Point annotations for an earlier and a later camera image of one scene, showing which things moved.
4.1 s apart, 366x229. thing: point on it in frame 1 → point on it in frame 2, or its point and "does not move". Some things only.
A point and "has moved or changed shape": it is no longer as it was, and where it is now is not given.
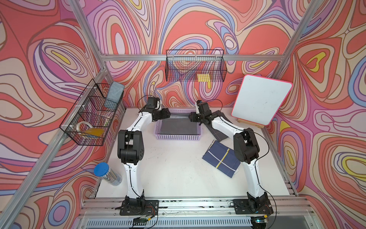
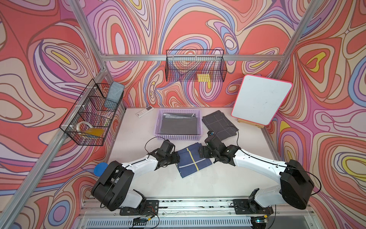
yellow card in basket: x=96 y=131 does not move
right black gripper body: x=195 y=117 → x=208 y=153
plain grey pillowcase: x=178 y=123 does not move
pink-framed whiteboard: x=259 y=100 does not move
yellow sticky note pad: x=204 y=77 does not move
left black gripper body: x=160 y=114 → x=172 y=158
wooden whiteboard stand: x=250 y=123 does not move
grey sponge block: x=115 y=95 does not move
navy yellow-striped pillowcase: x=222 y=158 has moved or changed shape
